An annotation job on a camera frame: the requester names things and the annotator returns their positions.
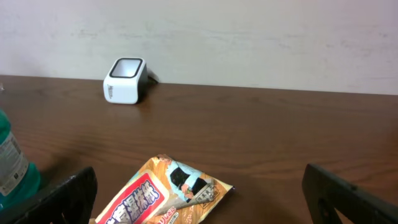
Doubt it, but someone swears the white barcode scanner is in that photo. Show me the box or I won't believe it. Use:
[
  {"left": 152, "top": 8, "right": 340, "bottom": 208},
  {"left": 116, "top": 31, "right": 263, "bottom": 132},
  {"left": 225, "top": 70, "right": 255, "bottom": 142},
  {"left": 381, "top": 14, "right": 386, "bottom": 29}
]
[{"left": 103, "top": 57, "right": 148, "bottom": 105}]

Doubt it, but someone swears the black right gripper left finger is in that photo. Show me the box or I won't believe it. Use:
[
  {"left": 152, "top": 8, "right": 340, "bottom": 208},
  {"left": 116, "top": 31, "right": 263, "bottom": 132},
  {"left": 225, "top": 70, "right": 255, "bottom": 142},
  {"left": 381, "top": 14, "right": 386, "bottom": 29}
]
[{"left": 1, "top": 167, "right": 98, "bottom": 224}]

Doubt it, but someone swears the blue liquid bottle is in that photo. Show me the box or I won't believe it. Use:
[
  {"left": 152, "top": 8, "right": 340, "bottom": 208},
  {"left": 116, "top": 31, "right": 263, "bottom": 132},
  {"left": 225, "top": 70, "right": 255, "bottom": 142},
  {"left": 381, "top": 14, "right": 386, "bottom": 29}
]
[{"left": 1, "top": 111, "right": 41, "bottom": 210}]

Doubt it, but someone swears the orange snack bag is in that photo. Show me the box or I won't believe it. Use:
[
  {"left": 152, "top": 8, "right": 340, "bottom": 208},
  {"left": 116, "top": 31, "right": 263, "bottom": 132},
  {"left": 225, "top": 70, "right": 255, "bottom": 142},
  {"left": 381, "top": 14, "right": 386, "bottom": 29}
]
[{"left": 91, "top": 154, "right": 234, "bottom": 224}]

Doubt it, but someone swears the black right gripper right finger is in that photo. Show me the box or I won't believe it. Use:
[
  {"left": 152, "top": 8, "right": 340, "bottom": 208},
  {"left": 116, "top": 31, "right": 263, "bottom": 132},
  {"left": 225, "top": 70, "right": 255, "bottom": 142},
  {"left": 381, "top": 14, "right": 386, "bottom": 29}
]
[{"left": 302, "top": 164, "right": 397, "bottom": 224}]

